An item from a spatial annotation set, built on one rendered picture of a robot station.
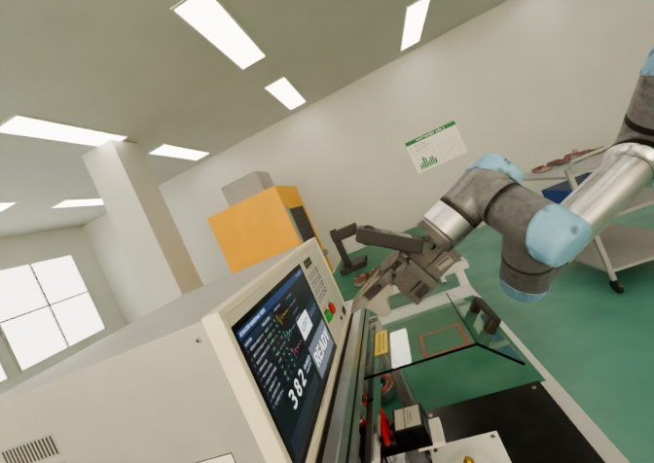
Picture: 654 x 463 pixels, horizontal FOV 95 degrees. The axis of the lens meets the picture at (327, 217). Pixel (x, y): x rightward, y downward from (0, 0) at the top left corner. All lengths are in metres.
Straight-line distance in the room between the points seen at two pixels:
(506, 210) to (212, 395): 0.43
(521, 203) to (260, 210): 3.81
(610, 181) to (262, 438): 0.67
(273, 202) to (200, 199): 2.93
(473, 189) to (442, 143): 5.28
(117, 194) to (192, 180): 2.42
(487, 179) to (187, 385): 0.48
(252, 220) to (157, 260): 1.29
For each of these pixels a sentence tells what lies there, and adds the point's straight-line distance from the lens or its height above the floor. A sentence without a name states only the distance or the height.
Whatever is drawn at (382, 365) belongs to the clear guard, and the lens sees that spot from 0.62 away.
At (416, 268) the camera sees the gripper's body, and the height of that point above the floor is 1.22.
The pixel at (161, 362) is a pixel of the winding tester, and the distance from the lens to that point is 0.38.
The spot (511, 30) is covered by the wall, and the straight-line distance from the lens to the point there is 6.53.
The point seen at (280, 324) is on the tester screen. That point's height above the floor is 1.25.
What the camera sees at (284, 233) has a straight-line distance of 4.06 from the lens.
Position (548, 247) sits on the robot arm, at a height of 1.21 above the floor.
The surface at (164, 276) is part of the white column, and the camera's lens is 4.42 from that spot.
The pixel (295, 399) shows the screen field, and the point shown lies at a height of 1.18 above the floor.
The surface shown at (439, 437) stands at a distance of 0.74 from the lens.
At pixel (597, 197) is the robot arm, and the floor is 1.20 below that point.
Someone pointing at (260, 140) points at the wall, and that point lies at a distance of 6.18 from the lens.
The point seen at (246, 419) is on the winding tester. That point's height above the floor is 1.21.
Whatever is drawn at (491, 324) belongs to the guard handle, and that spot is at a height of 1.05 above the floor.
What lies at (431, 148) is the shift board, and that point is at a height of 1.62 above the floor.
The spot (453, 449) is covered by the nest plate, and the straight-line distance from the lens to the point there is 0.86.
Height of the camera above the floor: 1.37
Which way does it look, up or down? 1 degrees down
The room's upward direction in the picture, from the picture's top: 24 degrees counter-clockwise
